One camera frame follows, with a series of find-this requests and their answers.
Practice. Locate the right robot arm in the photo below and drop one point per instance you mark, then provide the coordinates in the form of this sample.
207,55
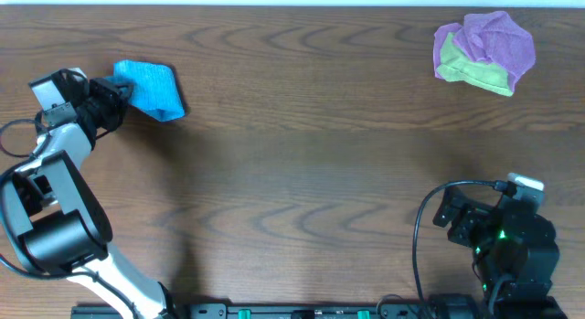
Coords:
514,248

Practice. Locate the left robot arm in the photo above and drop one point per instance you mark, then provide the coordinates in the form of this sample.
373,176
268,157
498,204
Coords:
55,224

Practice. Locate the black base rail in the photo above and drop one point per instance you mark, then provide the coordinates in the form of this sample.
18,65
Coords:
383,311

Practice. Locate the blue microfiber cloth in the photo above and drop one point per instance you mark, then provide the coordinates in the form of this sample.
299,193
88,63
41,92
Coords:
155,92

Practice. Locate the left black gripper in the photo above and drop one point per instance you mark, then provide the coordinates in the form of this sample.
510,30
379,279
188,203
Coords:
110,98

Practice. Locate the purple microfiber cloth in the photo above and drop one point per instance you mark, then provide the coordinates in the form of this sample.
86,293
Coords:
491,38

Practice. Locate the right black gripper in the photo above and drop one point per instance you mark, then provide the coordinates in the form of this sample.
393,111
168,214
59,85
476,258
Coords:
453,201

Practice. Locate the green microfiber cloth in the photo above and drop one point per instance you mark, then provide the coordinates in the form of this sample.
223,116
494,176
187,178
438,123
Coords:
455,66

